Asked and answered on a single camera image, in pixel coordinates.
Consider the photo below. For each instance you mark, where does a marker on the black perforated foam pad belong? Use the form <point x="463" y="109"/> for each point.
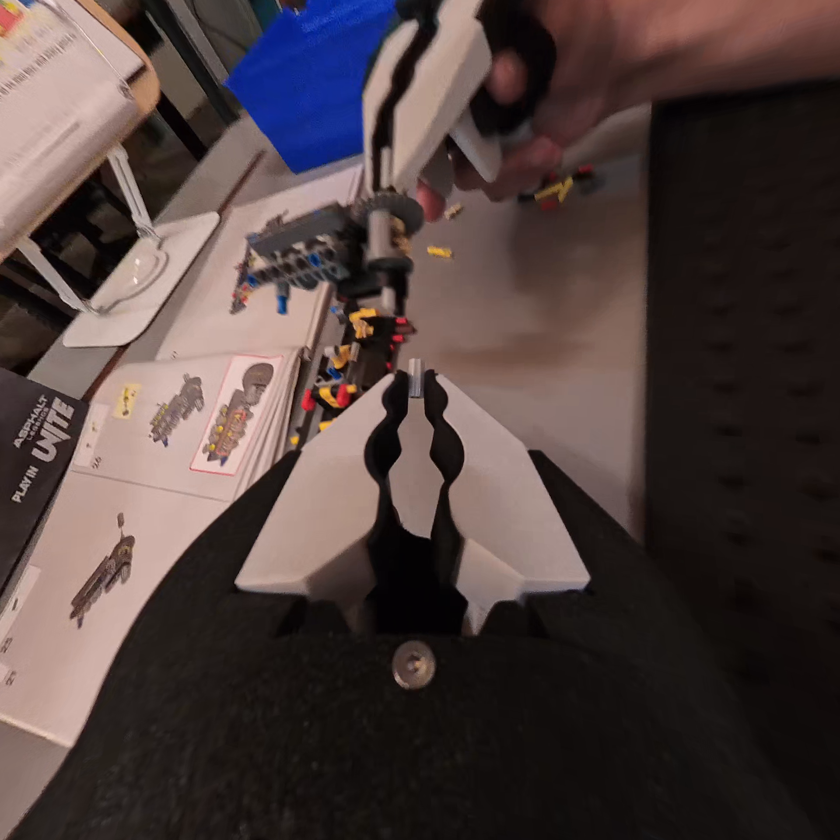
<point x="741" y="394"/>

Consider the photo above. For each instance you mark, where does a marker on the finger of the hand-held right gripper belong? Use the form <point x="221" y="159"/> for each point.
<point x="384" y="79"/>
<point x="446" y="85"/>

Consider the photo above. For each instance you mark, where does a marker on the heap of small lego pieces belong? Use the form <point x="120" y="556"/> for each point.
<point x="558" y="187"/>

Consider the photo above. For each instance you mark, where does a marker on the yellow lego pin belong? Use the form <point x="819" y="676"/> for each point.
<point x="439" y="252"/>

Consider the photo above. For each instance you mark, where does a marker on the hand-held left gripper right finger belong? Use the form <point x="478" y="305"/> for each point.
<point x="518" y="518"/>

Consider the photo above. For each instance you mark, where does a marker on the grey lego gear assembly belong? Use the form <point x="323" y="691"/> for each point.
<point x="308" y="243"/>

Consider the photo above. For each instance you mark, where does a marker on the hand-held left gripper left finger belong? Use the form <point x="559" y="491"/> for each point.
<point x="308" y="518"/>

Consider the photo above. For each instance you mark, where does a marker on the yellow car lego set box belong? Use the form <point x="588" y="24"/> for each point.
<point x="33" y="459"/>

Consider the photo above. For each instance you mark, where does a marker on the wooden document stand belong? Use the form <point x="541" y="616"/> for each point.
<point x="157" y="262"/>

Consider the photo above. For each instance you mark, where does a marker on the small light grey lego piece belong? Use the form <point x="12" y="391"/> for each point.
<point x="415" y="377"/>

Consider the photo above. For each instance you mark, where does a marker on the long lego chassis assembly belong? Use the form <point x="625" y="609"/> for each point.
<point x="367" y="354"/>

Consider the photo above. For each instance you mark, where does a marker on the blue plastic bin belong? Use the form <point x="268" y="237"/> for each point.
<point x="302" y="79"/>

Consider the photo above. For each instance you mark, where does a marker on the lego instruction booklet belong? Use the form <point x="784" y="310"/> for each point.
<point x="164" y="459"/>

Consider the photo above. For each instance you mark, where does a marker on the person's right hand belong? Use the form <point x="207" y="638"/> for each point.
<point x="604" y="65"/>

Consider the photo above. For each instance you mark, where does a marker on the printed instruction sheet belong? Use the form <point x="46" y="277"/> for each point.
<point x="52" y="98"/>

